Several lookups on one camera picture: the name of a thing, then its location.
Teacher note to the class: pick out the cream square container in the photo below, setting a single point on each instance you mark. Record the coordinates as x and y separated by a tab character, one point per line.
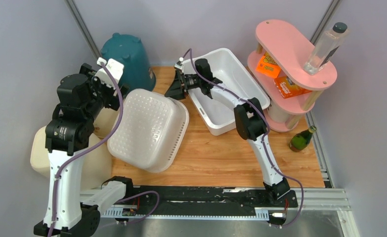
96	169

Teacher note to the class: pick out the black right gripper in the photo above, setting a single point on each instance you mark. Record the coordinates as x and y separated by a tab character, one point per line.
177	91

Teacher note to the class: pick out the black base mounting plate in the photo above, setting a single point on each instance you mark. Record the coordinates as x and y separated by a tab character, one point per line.
174	201

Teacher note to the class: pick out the green glass bottle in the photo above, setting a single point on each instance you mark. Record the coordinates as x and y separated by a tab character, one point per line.
301	140

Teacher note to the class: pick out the white plastic tub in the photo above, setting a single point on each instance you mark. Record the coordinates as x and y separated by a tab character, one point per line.
226	67

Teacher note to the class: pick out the orange snack box upper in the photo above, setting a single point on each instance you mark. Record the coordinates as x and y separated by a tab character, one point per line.
268	66

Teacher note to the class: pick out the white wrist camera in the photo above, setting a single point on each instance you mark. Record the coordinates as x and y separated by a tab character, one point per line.
115	68
179	66

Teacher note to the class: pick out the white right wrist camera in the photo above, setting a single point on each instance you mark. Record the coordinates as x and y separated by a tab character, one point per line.
179	66

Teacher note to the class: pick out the cream large bucket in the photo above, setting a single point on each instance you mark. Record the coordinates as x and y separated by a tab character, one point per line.
104	122

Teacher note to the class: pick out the pink two-tier shelf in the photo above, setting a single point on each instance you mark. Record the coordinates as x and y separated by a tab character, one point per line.
290	49

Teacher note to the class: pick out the orange snack box lower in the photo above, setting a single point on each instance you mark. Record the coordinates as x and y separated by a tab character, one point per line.
288	88

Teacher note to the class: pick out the clear bottle black cap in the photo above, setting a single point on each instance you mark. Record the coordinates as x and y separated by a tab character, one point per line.
325	48

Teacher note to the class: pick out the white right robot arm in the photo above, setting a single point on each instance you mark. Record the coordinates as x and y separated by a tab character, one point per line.
250	122

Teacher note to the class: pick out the orange snack box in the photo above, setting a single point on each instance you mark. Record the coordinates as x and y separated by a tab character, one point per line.
288	88
268	66

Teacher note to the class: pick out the teal plastic bucket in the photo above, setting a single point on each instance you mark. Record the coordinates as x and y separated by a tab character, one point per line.
129	51

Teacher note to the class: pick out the aluminium frame rail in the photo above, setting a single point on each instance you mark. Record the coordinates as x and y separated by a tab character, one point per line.
317	199

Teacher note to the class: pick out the translucent white perforated basket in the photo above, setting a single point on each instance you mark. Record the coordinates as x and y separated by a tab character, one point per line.
151	131

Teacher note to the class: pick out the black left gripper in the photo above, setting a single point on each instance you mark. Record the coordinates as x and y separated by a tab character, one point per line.
112	100

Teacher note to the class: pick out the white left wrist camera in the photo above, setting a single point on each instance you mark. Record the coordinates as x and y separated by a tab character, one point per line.
115	68

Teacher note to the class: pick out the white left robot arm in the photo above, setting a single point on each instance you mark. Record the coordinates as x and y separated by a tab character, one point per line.
82	96

